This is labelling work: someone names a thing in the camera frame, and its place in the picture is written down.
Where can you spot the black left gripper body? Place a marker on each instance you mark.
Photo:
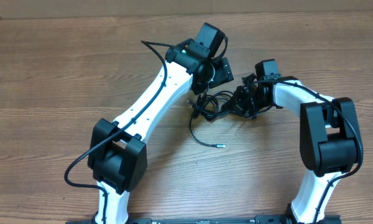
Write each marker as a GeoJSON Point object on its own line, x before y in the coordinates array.
{"type": "Point", "coordinates": [220, 73]}

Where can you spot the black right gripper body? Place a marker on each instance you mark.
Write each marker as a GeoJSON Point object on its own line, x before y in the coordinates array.
{"type": "Point", "coordinates": [248, 102]}

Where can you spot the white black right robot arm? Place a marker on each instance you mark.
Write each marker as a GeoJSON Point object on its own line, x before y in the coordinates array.
{"type": "Point", "coordinates": [330, 141]}

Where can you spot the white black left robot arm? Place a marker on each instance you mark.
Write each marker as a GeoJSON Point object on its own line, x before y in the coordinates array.
{"type": "Point", "coordinates": [117, 158]}

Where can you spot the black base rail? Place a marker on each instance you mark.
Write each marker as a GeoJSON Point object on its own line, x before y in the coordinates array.
{"type": "Point", "coordinates": [259, 219]}

